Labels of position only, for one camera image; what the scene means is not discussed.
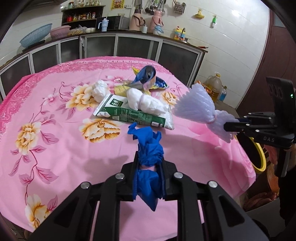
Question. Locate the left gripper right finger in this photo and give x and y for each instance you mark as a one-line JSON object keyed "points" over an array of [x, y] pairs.
{"points": [[179, 187]]}

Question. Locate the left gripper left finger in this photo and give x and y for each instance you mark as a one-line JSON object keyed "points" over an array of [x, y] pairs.
{"points": [[117, 188]]}

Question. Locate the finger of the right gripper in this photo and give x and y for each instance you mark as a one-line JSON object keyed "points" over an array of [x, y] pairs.
{"points": [[235, 127], [243, 120]]}

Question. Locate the blue glove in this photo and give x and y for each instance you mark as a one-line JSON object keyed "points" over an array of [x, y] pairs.
{"points": [[150, 156]]}

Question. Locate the white foam fruit net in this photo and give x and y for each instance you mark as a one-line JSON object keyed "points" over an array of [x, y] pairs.
{"points": [[196, 105]]}

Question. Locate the white tissue bundle blue band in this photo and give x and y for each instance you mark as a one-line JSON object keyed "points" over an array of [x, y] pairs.
{"points": [[144, 102]]}

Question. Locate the small white tissue bundle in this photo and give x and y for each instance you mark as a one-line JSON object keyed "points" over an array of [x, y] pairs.
{"points": [[100, 90]]}

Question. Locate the yellow rimmed trash bin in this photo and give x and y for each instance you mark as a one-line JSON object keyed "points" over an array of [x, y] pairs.
{"points": [[257, 156]]}

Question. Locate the kitchen counter glass cabinets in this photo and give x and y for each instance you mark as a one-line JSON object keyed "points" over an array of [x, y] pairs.
{"points": [[182, 59]]}

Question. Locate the small clear plastic bottle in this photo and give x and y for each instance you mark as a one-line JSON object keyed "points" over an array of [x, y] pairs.
{"points": [[223, 94]]}

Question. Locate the large cooking oil jug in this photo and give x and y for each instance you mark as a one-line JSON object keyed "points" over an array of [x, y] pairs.
{"points": [[213, 86]]}

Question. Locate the dark red wooden door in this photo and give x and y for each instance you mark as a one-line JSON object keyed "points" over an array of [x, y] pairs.
{"points": [[278, 60]]}

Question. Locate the green white milk carton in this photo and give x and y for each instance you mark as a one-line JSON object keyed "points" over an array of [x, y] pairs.
{"points": [[116, 108]]}

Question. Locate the pink floral tablecloth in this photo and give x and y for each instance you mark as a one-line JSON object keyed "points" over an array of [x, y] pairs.
{"points": [[51, 142]]}

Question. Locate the yellow foam net piece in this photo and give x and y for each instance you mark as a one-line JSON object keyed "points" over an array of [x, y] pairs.
{"points": [[121, 90]]}

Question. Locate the yellow blue snack bag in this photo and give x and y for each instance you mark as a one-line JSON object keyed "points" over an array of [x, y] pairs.
{"points": [[160, 84]]}

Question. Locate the yellow detergent bottles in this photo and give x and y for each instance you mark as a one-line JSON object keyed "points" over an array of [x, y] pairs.
{"points": [[180, 34]]}

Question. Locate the blue orange snack wrapper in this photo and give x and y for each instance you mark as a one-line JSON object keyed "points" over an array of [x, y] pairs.
{"points": [[145, 79]]}

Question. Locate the pink thermos right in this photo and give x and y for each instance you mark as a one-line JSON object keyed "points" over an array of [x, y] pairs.
{"points": [[155, 20]]}

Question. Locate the pink thermos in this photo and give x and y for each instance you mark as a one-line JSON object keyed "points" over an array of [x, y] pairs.
{"points": [[155, 20], [136, 21]]}

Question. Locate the hanging utensil rack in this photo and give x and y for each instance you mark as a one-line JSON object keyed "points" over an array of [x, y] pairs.
{"points": [[151, 6]]}

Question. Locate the pink thermos left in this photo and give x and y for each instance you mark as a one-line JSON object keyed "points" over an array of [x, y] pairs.
{"points": [[136, 21]]}

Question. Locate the microwave oven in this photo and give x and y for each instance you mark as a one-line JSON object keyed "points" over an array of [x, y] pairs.
{"points": [[114, 23]]}

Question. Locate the blue white tumbler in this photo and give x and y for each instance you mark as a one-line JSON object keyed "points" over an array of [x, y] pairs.
{"points": [[102, 26]]}

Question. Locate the pink plastic basin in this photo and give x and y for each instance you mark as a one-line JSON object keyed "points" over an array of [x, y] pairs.
{"points": [[60, 32]]}

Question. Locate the blue plastic basin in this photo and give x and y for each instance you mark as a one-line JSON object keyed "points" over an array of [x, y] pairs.
{"points": [[36, 35]]}

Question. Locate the black spice shelf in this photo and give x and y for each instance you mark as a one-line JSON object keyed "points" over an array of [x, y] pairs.
{"points": [[83, 16]]}

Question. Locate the green white wall bottle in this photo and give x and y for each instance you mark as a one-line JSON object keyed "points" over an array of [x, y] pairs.
{"points": [[213, 22]]}

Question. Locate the yellow wall hook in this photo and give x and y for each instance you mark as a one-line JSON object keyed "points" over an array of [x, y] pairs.
{"points": [[199, 14]]}

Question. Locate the wire chopstick basket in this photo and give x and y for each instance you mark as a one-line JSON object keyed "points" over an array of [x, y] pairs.
{"points": [[179, 7]]}

